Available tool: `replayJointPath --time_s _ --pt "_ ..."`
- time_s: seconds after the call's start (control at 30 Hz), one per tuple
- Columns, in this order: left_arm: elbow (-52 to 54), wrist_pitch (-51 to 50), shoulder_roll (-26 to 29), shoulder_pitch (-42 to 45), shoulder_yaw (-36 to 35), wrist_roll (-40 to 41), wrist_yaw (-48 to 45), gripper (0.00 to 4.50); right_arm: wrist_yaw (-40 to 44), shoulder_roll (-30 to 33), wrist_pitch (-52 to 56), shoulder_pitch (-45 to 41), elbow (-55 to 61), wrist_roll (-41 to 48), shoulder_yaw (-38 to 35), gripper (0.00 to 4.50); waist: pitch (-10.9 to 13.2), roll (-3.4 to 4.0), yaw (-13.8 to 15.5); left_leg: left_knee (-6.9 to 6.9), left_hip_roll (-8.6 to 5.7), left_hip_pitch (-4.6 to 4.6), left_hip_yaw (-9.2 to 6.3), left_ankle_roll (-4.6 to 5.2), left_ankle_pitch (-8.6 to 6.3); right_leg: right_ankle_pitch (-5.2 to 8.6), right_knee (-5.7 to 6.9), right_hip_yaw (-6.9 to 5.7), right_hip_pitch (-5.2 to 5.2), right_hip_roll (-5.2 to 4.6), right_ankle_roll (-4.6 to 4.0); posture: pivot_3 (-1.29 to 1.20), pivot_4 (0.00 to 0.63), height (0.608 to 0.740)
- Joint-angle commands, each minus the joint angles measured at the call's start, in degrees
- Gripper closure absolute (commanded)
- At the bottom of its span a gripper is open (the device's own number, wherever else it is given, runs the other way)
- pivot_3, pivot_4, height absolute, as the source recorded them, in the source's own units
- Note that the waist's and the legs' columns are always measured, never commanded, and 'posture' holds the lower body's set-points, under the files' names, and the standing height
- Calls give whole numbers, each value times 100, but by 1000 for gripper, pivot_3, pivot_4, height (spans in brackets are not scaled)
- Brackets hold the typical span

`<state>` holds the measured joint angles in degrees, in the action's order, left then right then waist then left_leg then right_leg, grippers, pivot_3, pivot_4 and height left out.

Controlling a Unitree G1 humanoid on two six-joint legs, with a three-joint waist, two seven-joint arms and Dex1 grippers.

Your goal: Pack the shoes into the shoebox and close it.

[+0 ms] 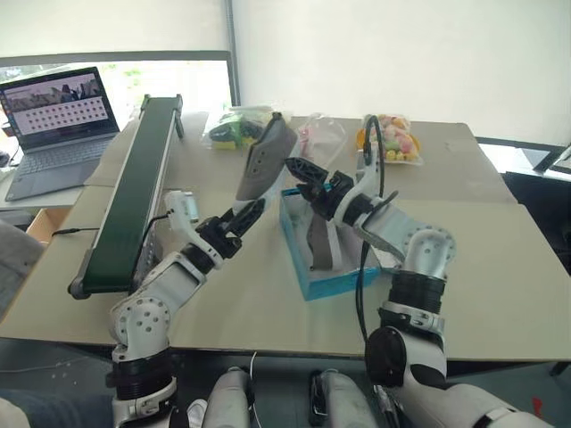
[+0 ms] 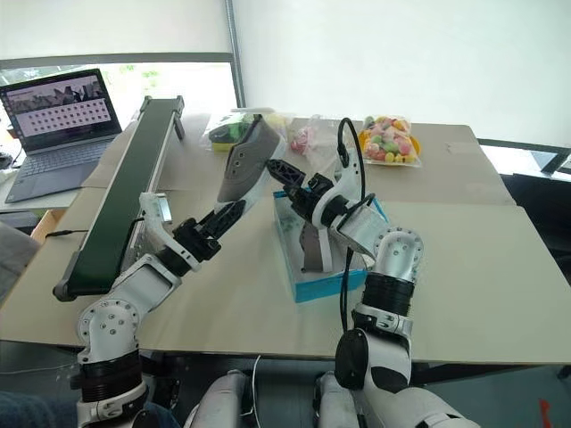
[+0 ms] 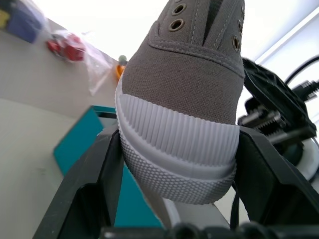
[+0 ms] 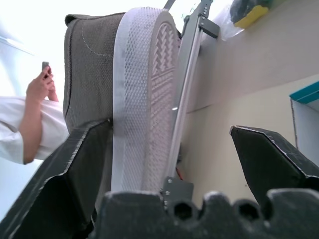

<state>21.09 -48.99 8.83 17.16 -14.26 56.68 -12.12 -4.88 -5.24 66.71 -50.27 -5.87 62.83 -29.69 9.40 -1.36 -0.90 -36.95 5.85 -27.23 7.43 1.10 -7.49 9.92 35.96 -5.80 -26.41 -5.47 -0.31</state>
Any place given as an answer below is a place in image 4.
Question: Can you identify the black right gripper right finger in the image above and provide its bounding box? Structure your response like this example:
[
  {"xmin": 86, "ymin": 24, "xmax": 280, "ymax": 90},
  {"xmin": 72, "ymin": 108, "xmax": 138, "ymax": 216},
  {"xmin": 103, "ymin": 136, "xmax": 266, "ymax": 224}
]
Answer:
[{"xmin": 229, "ymin": 125, "xmax": 319, "ymax": 204}]

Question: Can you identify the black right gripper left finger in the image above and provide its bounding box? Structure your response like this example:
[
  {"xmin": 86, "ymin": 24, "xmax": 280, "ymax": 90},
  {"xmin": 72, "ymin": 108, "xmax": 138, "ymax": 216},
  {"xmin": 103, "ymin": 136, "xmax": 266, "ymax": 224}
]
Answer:
[{"xmin": 0, "ymin": 119, "xmax": 113, "ymax": 239}]

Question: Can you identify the grey canvas white-soled shoe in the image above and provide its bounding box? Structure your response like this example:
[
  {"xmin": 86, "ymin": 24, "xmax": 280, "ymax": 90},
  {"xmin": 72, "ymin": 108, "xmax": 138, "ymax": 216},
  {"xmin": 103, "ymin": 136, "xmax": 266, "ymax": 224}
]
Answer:
[{"xmin": 63, "ymin": 6, "xmax": 182, "ymax": 197}]

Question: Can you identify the white shoebox with teal rim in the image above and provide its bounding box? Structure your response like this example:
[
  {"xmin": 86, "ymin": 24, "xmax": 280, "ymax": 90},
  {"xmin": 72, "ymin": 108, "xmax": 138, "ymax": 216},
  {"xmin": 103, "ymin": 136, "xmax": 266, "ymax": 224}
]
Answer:
[{"xmin": 289, "ymin": 80, "xmax": 319, "ymax": 164}]

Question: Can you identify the bystander's bare hand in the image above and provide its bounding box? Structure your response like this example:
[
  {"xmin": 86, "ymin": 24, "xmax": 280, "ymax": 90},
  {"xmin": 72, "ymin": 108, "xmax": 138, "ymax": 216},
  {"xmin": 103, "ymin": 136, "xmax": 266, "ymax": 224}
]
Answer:
[{"xmin": 25, "ymin": 66, "xmax": 59, "ymax": 103}]

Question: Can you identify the bystander in white shirt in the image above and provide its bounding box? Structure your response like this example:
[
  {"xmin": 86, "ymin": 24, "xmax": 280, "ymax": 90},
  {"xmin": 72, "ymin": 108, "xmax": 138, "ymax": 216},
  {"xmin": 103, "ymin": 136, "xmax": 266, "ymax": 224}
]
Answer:
[{"xmin": 0, "ymin": 96, "xmax": 70, "ymax": 165}]

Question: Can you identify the clear plastic bag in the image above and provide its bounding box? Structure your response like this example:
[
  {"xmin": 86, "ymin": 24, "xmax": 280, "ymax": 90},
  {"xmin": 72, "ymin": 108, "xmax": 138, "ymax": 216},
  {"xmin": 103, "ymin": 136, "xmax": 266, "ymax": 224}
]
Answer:
[{"xmin": 220, "ymin": 0, "xmax": 275, "ymax": 42}]

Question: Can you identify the yellow and dark sponge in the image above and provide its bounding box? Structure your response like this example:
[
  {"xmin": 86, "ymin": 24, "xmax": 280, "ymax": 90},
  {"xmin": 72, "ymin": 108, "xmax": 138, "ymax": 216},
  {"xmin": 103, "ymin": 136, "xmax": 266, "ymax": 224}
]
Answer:
[{"xmin": 229, "ymin": 0, "xmax": 270, "ymax": 28}]

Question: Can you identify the silver aluminium frame rail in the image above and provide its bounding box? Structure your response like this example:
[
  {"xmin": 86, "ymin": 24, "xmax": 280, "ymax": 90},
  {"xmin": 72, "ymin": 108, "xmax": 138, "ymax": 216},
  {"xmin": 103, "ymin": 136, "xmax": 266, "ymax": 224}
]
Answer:
[{"xmin": 159, "ymin": 0, "xmax": 220, "ymax": 212}]

